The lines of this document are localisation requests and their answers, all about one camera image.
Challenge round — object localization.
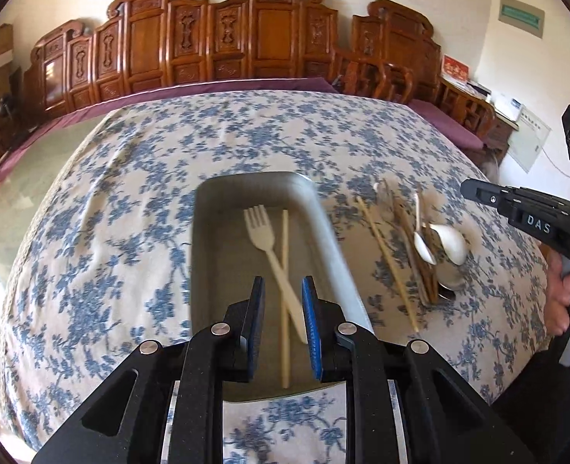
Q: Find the white wall panel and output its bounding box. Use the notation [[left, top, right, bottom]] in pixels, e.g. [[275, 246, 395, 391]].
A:
[[506, 105, 552, 173]]

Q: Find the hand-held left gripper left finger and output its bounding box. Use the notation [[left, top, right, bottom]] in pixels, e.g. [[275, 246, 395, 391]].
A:
[[34, 275, 266, 464]]

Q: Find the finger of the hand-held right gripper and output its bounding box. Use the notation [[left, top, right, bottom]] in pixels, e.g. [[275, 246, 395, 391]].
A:
[[461, 178, 514, 210]]

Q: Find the purple cloth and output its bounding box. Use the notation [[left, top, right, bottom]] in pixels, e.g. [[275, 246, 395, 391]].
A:
[[0, 76, 485, 187]]

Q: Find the person's right hand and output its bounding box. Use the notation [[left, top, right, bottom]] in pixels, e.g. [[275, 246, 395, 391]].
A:
[[546, 252, 570, 338]]

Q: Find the person's dark clothing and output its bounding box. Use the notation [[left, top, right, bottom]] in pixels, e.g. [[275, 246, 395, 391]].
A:
[[495, 345, 570, 464]]

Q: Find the large white plastic spoon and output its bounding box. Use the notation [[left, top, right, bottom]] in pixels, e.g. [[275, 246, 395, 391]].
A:
[[430, 223, 470, 266]]

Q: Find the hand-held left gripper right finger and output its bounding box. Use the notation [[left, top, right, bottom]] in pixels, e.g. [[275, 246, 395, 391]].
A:
[[301, 276, 532, 464]]

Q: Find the small carved wooden headboard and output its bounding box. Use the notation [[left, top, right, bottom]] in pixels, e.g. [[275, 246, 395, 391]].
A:
[[23, 19, 98, 121]]

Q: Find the wide carved wooden headboard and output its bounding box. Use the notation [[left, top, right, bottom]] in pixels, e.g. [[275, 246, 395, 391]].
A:
[[94, 0, 340, 103]]

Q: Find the brown wooden chopstick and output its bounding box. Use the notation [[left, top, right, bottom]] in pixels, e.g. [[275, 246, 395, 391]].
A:
[[392, 202, 441, 307]]

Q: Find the light bamboo chopstick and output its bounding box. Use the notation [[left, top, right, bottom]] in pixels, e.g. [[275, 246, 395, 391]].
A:
[[279, 209, 292, 389], [356, 196, 420, 333]]

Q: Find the white box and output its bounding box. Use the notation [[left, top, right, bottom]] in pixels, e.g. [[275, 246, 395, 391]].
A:
[[488, 91, 527, 118]]

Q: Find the grey metal tray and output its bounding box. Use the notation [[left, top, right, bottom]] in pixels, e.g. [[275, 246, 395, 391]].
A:
[[189, 171, 377, 403]]

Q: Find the red box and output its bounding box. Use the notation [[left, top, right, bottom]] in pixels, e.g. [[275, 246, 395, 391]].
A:
[[441, 54, 470, 83]]

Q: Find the blue floral tablecloth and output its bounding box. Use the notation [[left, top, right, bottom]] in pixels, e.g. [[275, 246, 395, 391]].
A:
[[0, 91, 563, 464]]

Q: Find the green wall sign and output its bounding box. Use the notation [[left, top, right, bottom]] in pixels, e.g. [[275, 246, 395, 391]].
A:
[[498, 0, 544, 38]]

